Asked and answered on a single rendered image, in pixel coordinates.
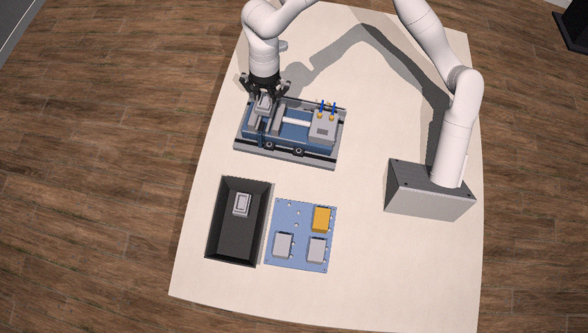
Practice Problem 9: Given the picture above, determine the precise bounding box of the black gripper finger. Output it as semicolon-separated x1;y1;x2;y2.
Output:
266;79;291;105
239;72;261;103

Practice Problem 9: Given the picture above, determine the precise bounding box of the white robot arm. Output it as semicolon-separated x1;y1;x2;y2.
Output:
241;0;484;188

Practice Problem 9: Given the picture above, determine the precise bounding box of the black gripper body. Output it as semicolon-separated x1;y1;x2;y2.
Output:
248;70;282;89

